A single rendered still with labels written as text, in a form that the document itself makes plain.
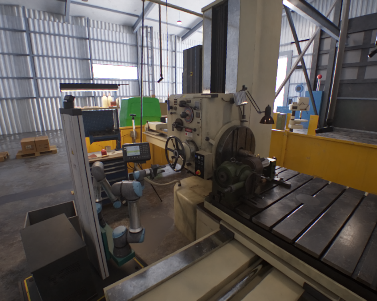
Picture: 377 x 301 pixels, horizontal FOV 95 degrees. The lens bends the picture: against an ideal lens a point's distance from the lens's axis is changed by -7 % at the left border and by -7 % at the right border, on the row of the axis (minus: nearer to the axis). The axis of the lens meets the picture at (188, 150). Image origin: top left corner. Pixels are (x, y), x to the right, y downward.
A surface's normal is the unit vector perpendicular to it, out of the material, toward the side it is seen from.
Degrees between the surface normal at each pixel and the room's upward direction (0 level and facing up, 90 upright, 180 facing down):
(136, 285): 0
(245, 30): 90
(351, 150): 90
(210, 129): 90
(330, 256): 0
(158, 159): 90
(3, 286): 0
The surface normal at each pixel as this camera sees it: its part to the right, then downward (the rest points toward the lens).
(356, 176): -0.81, 0.16
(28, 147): 0.62, 0.21
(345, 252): 0.00, -0.96
